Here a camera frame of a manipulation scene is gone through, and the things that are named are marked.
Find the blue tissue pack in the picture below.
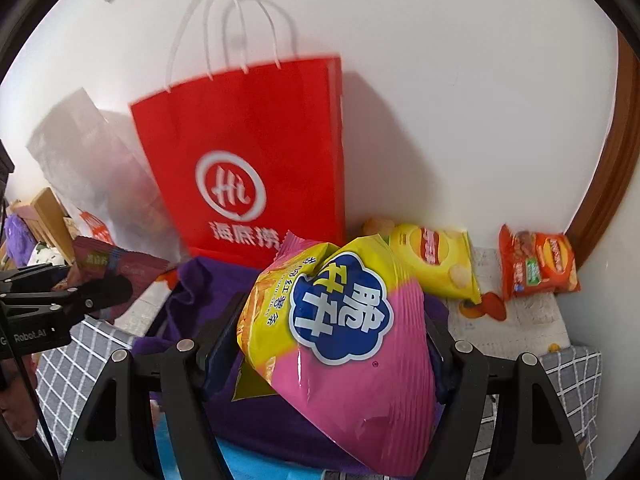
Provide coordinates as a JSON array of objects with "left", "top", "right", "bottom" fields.
[{"left": 155, "top": 413, "right": 323, "bottom": 480}]

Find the wooden bed headboard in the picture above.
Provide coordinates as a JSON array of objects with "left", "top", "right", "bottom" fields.
[{"left": 10, "top": 188, "right": 74, "bottom": 263}]

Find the purple towel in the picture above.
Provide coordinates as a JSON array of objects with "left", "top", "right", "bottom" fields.
[{"left": 130, "top": 256, "right": 452, "bottom": 476}]

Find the brown wooden door frame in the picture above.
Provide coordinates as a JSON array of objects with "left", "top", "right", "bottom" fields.
[{"left": 566, "top": 35, "right": 640, "bottom": 266}]

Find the orange Lays chips bag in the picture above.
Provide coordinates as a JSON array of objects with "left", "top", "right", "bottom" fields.
[{"left": 498, "top": 224, "right": 582, "bottom": 300}]

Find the pink triangular snack bag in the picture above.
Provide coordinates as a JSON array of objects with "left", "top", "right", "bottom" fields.
[{"left": 54, "top": 236, "right": 170, "bottom": 323}]

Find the grey checkered tablecloth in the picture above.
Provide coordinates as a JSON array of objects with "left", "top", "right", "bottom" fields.
[{"left": 37, "top": 318, "right": 602, "bottom": 477}]

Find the white Miniso plastic bag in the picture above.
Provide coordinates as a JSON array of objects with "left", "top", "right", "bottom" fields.
[{"left": 27, "top": 89, "right": 186, "bottom": 263}]

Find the yellow Lays chips bag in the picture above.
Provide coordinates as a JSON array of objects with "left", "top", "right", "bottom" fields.
[{"left": 362, "top": 218, "right": 482, "bottom": 304}]

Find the person left hand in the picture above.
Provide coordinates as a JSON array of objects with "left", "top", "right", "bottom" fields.
[{"left": 0, "top": 360, "right": 38, "bottom": 440}]

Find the pink yellow chips bag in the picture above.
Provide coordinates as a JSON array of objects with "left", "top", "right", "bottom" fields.
[{"left": 236, "top": 233, "right": 435, "bottom": 477}]

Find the red Haidilao paper bag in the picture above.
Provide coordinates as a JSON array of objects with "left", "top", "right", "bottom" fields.
[{"left": 130, "top": 55, "right": 346, "bottom": 269}]

